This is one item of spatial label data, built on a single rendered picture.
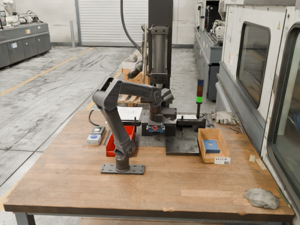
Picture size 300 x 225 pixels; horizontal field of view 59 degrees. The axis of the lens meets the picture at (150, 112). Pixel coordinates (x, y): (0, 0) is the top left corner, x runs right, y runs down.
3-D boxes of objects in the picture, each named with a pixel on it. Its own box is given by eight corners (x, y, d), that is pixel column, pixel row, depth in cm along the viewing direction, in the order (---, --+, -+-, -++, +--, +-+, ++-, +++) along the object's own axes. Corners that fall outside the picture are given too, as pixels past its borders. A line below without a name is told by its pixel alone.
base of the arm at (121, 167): (102, 150, 126) (98, 158, 119) (144, 152, 125) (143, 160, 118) (103, 165, 129) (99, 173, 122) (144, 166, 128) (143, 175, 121)
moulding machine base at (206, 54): (192, 51, 970) (194, 22, 933) (221, 51, 959) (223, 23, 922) (204, 103, 463) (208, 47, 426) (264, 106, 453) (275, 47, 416)
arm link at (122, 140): (128, 144, 127) (103, 87, 109) (136, 149, 122) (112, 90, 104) (118, 152, 124) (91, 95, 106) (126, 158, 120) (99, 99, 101)
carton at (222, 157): (203, 164, 130) (204, 151, 127) (197, 140, 153) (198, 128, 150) (229, 165, 130) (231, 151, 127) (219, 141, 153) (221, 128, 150)
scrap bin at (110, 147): (106, 156, 136) (105, 146, 133) (114, 134, 159) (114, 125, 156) (129, 157, 135) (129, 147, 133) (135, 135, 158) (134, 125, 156)
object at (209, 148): (206, 154, 137) (206, 149, 136) (202, 139, 151) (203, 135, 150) (219, 154, 137) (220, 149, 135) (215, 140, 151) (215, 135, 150)
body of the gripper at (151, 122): (161, 112, 138) (162, 102, 132) (161, 127, 131) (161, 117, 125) (149, 111, 138) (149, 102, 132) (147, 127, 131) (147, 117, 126)
